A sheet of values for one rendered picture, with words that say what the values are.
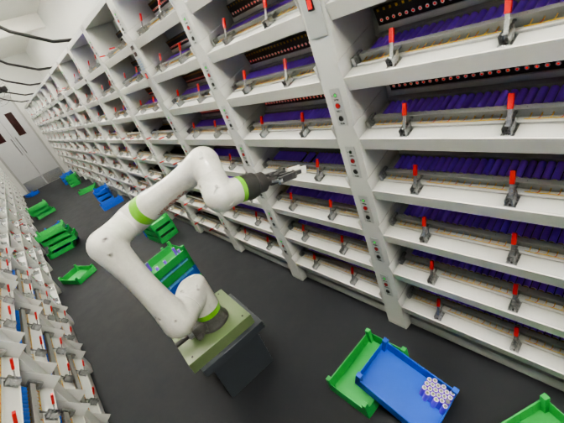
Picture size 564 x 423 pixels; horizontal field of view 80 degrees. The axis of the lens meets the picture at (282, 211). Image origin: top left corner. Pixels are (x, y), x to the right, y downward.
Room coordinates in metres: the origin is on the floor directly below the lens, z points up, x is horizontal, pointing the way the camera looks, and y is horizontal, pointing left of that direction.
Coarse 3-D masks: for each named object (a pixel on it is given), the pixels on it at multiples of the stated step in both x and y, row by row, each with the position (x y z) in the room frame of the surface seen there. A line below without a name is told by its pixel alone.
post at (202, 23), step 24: (216, 0) 1.71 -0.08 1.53; (192, 24) 1.64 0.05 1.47; (216, 24) 1.69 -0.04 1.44; (192, 48) 1.71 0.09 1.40; (216, 72) 1.64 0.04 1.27; (216, 96) 1.69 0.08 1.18; (240, 120) 1.65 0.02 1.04; (264, 192) 1.64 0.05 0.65; (288, 216) 1.67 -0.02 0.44; (288, 264) 1.71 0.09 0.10
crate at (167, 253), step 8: (168, 248) 2.05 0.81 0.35; (176, 248) 2.02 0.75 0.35; (184, 248) 1.91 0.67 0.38; (160, 256) 2.01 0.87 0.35; (168, 256) 2.01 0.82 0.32; (176, 256) 1.87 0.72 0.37; (184, 256) 1.90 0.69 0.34; (152, 264) 1.96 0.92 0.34; (160, 264) 1.94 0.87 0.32; (168, 264) 1.82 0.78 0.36; (176, 264) 1.85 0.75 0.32; (152, 272) 1.88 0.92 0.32; (160, 272) 1.78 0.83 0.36; (168, 272) 1.81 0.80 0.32
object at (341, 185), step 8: (272, 152) 1.70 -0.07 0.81; (264, 160) 1.67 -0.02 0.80; (256, 168) 1.63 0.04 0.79; (264, 168) 1.65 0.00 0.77; (304, 176) 1.37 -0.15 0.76; (312, 176) 1.33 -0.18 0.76; (328, 176) 1.26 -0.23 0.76; (336, 176) 1.23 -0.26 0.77; (288, 184) 1.46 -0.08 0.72; (296, 184) 1.40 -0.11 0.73; (304, 184) 1.35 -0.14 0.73; (312, 184) 1.30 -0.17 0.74; (320, 184) 1.26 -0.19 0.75; (328, 184) 1.22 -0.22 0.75; (336, 184) 1.19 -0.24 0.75; (344, 184) 1.16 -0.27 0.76; (336, 192) 1.21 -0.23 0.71; (344, 192) 1.16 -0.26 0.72
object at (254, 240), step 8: (240, 224) 2.27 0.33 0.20; (232, 232) 2.23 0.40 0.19; (240, 232) 2.22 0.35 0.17; (248, 232) 2.16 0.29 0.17; (256, 232) 2.07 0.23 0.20; (264, 232) 2.03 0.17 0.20; (240, 240) 2.16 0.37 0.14; (248, 240) 2.08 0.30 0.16; (256, 240) 2.03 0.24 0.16; (264, 240) 1.98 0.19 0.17; (272, 240) 1.91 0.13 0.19; (264, 248) 1.90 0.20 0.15; (272, 248) 1.86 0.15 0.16; (280, 248) 1.81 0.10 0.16; (280, 256) 1.75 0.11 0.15
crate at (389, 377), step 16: (384, 352) 0.90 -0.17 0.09; (400, 352) 0.86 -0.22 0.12; (368, 368) 0.86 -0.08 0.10; (384, 368) 0.85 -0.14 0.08; (400, 368) 0.83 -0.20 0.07; (416, 368) 0.81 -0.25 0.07; (368, 384) 0.81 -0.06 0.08; (384, 384) 0.79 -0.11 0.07; (400, 384) 0.78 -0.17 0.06; (416, 384) 0.76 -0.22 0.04; (384, 400) 0.72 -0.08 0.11; (400, 400) 0.73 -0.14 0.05; (416, 400) 0.72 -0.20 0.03; (400, 416) 0.66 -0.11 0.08; (416, 416) 0.67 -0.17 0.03; (432, 416) 0.66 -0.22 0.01
